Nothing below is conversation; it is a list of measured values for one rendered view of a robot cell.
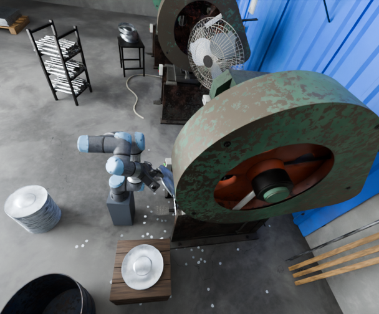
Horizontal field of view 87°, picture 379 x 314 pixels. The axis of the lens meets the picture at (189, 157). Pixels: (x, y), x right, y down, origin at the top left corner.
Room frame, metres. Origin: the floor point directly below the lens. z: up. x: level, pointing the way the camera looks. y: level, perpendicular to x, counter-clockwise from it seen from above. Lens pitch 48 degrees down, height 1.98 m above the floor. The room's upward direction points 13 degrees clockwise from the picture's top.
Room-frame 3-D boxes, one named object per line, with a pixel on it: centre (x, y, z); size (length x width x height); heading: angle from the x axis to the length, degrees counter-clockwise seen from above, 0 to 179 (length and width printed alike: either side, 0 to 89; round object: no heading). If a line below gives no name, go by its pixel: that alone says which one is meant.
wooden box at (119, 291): (0.32, 0.15, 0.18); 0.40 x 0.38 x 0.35; 105
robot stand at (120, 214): (0.78, 0.50, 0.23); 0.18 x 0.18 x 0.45; 11
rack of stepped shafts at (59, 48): (2.46, 1.98, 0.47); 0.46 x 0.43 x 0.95; 89
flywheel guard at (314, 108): (0.70, -0.42, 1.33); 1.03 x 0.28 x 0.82; 109
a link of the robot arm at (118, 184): (0.78, 0.49, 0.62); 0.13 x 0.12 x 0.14; 105
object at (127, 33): (3.60, 1.47, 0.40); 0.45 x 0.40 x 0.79; 31
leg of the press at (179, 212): (0.77, -0.43, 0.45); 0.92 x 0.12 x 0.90; 109
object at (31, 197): (0.58, 1.21, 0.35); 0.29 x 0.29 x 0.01
